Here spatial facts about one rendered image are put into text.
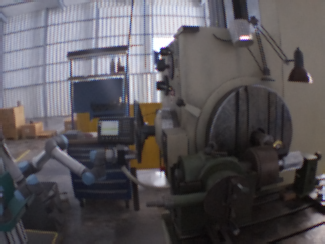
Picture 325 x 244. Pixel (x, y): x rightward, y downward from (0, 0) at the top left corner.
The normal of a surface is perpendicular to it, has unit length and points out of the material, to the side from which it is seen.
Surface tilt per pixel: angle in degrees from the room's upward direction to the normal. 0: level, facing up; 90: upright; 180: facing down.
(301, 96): 90
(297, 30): 90
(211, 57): 90
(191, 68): 90
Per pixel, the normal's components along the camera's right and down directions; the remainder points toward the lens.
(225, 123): 0.14, 0.18
